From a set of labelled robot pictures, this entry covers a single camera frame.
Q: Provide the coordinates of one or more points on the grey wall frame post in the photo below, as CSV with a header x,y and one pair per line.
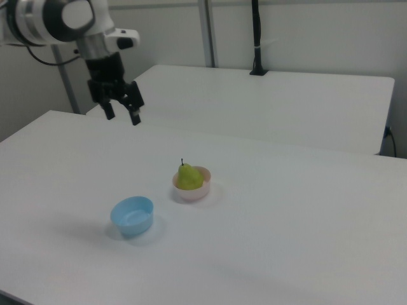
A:
x,y
208,31

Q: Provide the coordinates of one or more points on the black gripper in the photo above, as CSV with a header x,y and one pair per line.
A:
x,y
106,79

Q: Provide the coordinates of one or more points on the pink plastic bowl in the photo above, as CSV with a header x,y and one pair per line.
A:
x,y
192,193

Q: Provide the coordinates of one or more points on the green pear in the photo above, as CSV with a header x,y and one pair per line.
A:
x,y
189,178

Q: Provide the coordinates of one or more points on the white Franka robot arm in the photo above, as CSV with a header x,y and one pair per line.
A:
x,y
38,22

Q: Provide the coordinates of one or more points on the grey metal stand post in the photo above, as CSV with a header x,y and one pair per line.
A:
x,y
65,82

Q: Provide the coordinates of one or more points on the blue plastic bowl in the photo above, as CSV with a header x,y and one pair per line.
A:
x,y
132,217

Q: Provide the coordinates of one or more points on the black pole with clamp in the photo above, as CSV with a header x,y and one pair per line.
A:
x,y
257,31

